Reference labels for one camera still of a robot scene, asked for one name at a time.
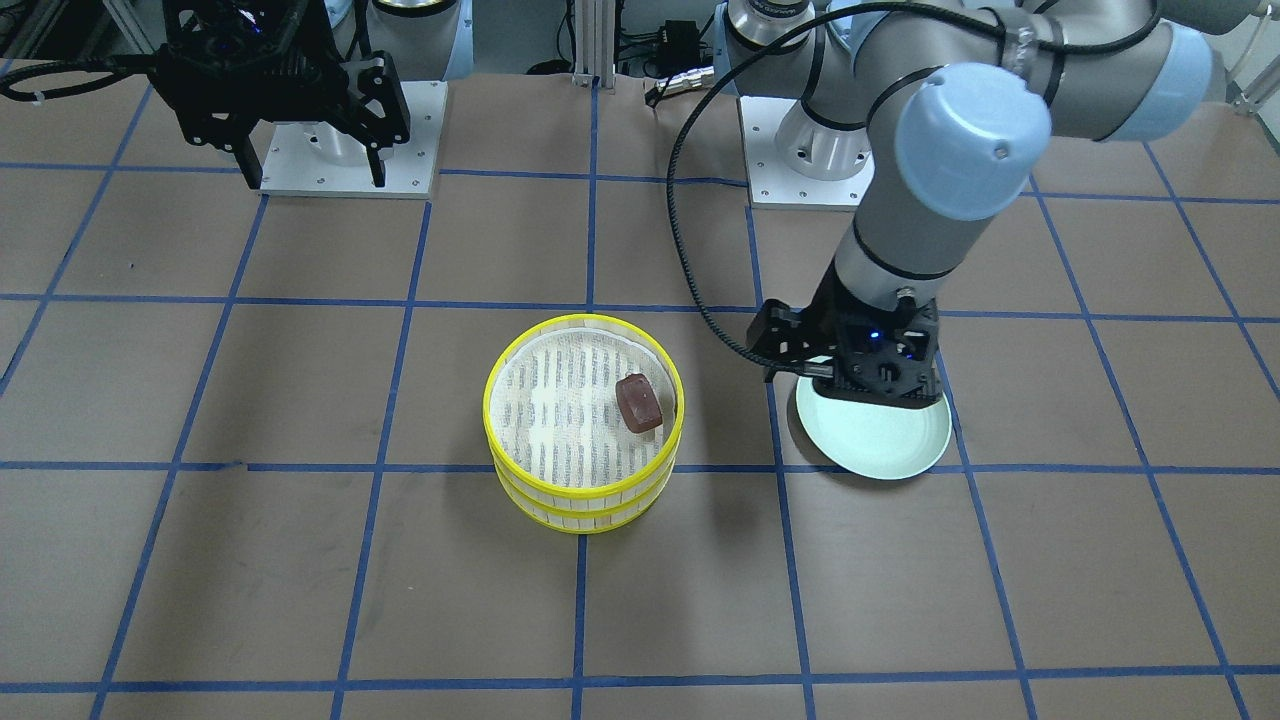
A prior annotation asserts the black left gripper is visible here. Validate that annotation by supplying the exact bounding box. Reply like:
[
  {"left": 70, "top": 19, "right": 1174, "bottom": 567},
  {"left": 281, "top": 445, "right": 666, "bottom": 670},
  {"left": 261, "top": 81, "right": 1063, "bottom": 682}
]
[{"left": 748, "top": 272, "right": 943, "bottom": 404}]

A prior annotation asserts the brown bun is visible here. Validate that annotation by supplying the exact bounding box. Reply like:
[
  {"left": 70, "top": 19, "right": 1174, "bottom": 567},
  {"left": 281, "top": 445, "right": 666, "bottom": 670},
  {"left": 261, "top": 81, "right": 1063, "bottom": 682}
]
[{"left": 614, "top": 373, "right": 664, "bottom": 434}]

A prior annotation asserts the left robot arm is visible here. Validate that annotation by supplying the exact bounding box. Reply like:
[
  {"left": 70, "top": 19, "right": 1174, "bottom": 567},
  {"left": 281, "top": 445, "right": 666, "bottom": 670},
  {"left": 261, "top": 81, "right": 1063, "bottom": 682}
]
[{"left": 716, "top": 1, "right": 1253, "bottom": 409}]

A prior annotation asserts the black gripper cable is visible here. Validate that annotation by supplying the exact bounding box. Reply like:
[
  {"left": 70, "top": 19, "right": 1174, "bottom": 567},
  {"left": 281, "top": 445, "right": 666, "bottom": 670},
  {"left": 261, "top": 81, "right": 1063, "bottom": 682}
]
[{"left": 666, "top": 0, "right": 1161, "bottom": 372}]

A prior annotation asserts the pale green plate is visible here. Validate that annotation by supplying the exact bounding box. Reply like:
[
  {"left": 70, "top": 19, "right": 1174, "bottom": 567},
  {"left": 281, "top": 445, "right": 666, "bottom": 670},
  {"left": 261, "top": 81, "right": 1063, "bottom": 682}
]
[{"left": 795, "top": 378, "right": 952, "bottom": 480}]

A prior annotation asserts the white steamer cloth liner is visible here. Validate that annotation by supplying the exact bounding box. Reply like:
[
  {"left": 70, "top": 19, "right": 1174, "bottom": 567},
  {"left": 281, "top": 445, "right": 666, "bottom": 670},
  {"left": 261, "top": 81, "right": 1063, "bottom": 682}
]
[{"left": 489, "top": 325, "right": 675, "bottom": 489}]

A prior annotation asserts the yellow steamer layer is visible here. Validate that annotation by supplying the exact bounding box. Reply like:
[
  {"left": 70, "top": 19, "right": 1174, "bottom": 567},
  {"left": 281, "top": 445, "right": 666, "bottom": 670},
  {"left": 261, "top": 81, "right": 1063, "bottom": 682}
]
[
  {"left": 483, "top": 314, "right": 685, "bottom": 510},
  {"left": 495, "top": 452, "right": 676, "bottom": 536}
]

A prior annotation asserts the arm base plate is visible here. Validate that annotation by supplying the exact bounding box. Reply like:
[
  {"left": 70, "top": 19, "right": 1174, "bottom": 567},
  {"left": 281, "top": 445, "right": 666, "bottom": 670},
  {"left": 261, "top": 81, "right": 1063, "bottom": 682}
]
[
  {"left": 259, "top": 81, "right": 451, "bottom": 200},
  {"left": 739, "top": 97, "right": 876, "bottom": 211}
]

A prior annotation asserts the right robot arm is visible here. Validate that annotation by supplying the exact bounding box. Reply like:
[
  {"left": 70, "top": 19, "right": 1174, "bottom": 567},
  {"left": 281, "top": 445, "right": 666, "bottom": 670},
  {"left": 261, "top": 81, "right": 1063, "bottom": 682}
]
[{"left": 148, "top": 1, "right": 474, "bottom": 200}]

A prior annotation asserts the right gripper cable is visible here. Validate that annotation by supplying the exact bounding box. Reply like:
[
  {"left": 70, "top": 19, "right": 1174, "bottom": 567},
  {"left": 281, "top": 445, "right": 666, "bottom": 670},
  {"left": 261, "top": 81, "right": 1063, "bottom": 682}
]
[{"left": 0, "top": 56, "right": 161, "bottom": 105}]

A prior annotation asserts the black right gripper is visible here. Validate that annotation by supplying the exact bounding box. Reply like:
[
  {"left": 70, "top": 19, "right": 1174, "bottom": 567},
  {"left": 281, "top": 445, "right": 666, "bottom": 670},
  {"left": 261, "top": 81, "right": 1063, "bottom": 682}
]
[{"left": 150, "top": 1, "right": 410, "bottom": 191}]

